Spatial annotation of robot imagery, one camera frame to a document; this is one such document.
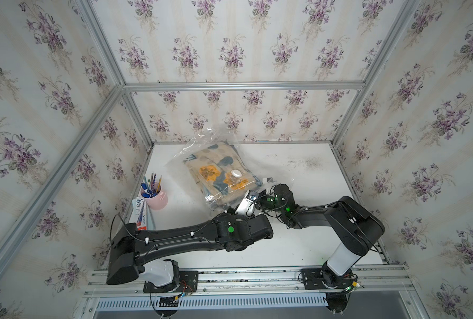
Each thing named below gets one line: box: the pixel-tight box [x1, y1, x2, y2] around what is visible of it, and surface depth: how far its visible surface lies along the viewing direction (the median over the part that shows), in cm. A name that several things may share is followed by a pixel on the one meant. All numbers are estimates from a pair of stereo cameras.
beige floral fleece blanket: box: [183, 141, 263, 203], surface depth 94 cm
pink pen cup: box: [140, 182, 169, 211], surface depth 90 cm
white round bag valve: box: [230, 168, 243, 178], surface depth 92 cm
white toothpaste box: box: [132, 196, 147, 231], surface depth 89 cm
